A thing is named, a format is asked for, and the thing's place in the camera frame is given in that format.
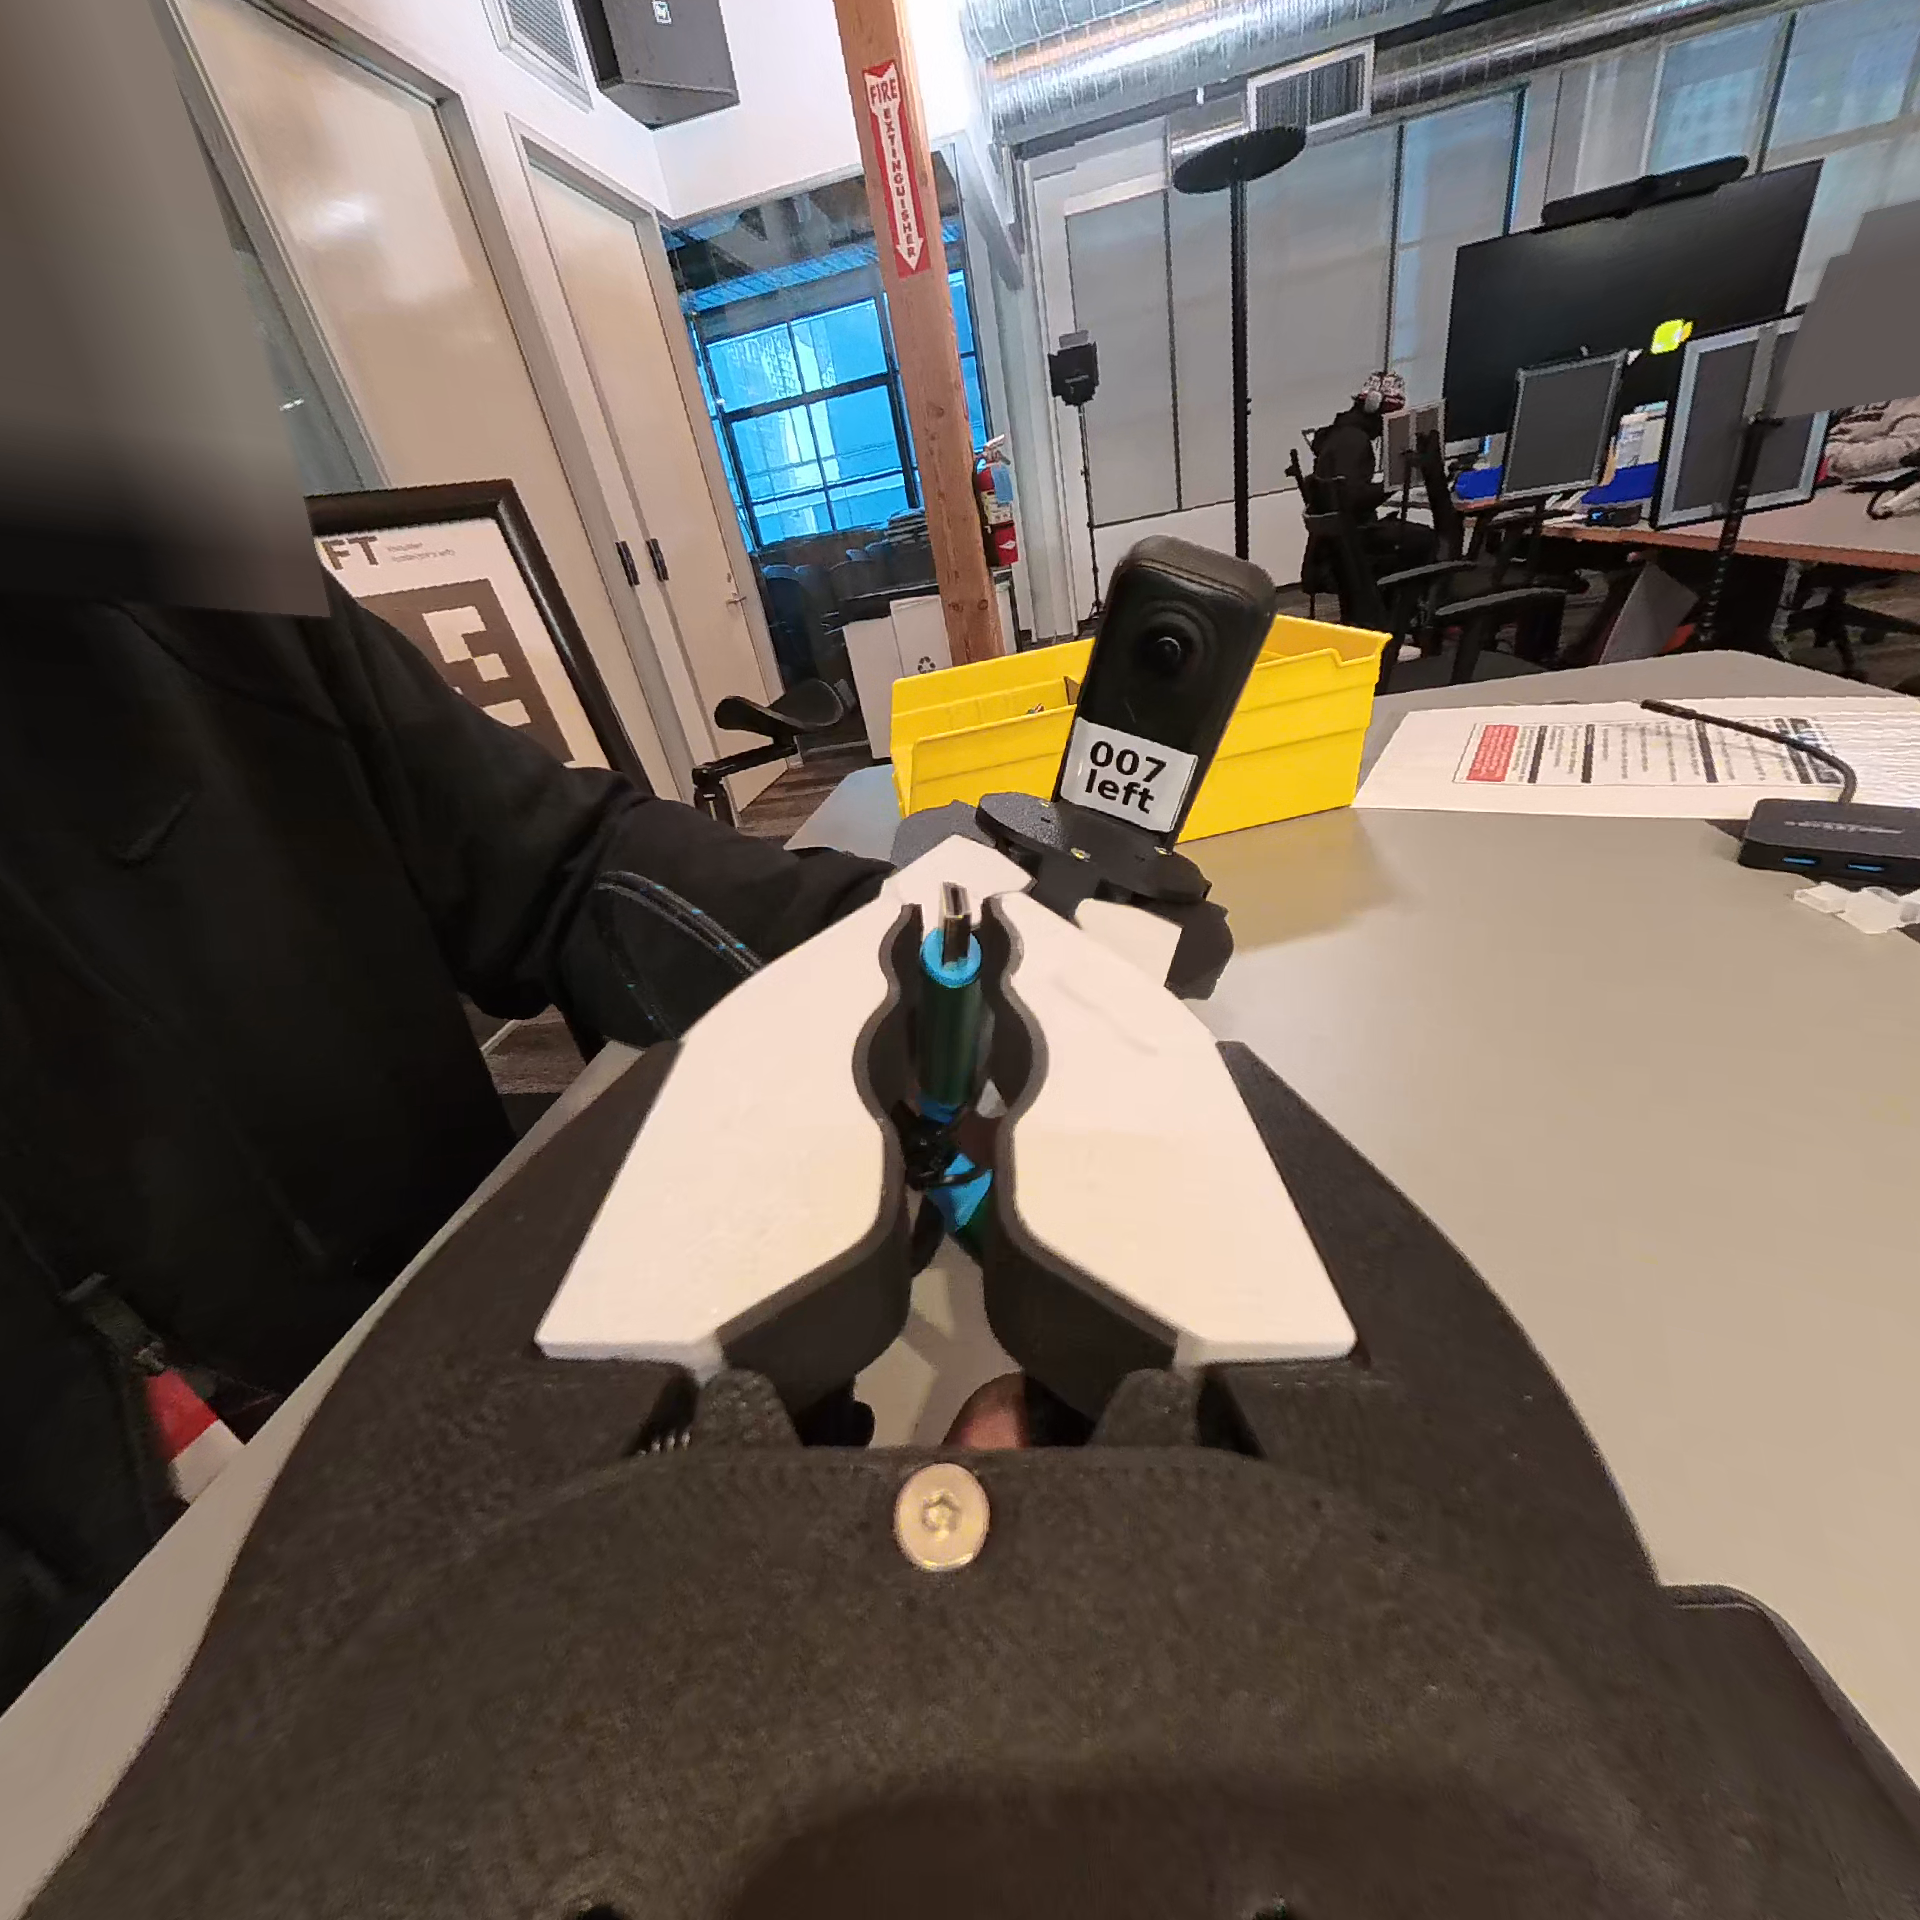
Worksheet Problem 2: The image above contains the black sensor on tripod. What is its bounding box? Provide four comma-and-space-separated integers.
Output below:
1048, 330, 1103, 528

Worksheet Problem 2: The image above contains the large black screen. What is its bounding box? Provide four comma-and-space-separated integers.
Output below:
1441, 161, 1824, 443

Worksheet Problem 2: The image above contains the black saddle stool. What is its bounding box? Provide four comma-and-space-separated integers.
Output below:
693, 679, 848, 827

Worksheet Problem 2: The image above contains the white door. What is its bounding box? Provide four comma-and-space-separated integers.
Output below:
163, 0, 632, 768
514, 119, 789, 736

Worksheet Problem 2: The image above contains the wall air vent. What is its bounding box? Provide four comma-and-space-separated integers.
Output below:
1246, 41, 1374, 138
486, 0, 593, 107

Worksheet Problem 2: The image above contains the red and white post sign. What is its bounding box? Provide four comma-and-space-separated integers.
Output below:
863, 59, 933, 280

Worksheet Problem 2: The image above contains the black framed poster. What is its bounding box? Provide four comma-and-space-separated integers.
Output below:
306, 480, 653, 799

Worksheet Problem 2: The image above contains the thin black hub cable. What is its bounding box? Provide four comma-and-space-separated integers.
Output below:
1638, 696, 1863, 811

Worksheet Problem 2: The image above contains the black office chair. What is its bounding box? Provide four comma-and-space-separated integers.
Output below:
1376, 510, 1571, 688
1289, 407, 1445, 633

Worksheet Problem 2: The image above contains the small grey monitor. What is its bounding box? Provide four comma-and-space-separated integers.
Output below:
1504, 353, 1629, 502

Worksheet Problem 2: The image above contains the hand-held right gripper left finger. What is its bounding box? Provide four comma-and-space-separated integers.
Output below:
531, 863, 921, 1403

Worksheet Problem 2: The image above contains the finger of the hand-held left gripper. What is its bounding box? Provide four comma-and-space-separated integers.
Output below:
890, 810, 1040, 906
1072, 897, 1191, 992

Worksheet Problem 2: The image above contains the black floor lamp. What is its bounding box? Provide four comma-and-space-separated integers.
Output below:
1173, 124, 1309, 561

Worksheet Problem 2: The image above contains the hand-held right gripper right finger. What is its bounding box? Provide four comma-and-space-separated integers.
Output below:
983, 888, 1360, 1396

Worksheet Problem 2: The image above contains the printed paper sheet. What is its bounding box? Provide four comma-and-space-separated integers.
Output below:
1352, 700, 1920, 825

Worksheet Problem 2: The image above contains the yellow plastic bin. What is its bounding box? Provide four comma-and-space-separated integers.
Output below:
888, 616, 1393, 847

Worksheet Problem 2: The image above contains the wooden office desk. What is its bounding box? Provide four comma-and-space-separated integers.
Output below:
1545, 480, 1920, 576

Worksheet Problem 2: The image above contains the grey framed monitor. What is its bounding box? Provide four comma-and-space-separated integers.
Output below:
1653, 319, 1832, 530

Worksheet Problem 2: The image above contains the wooden post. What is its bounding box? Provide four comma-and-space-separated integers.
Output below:
834, 0, 1007, 663

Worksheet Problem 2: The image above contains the person's left forearm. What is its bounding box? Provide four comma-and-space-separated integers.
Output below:
554, 786, 903, 1051

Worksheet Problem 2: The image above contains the black cable with green plugs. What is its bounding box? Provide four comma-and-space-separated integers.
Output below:
591, 874, 1003, 1279

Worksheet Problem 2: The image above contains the blue lit window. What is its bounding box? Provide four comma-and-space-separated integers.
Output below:
696, 300, 992, 550

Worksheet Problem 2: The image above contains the black video bar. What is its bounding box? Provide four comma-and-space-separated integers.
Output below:
1543, 158, 1747, 231

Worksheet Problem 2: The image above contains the person's black jacket torso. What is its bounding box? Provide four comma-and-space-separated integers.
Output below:
0, 576, 705, 1720

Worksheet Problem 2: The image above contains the black wall speaker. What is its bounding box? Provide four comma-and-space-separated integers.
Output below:
573, 0, 739, 129

